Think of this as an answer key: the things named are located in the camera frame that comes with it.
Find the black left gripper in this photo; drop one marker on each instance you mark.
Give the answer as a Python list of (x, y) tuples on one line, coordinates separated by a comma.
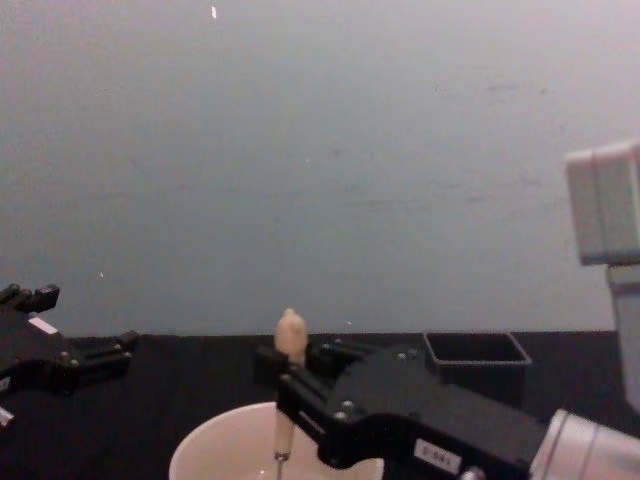
[(35, 355)]

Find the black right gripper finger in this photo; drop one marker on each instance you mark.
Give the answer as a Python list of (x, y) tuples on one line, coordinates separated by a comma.
[(267, 367)]

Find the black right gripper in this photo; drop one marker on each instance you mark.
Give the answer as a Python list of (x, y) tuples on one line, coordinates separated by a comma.
[(425, 415)]

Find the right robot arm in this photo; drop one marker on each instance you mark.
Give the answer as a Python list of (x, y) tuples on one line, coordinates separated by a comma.
[(600, 200)]

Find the black table cloth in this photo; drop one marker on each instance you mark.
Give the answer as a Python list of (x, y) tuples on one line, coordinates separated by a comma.
[(200, 380)]

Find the white round bowl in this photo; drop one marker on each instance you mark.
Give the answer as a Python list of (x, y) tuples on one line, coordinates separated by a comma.
[(215, 450)]

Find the black rectangular open box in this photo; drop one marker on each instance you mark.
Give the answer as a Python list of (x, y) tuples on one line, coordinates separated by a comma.
[(480, 381)]

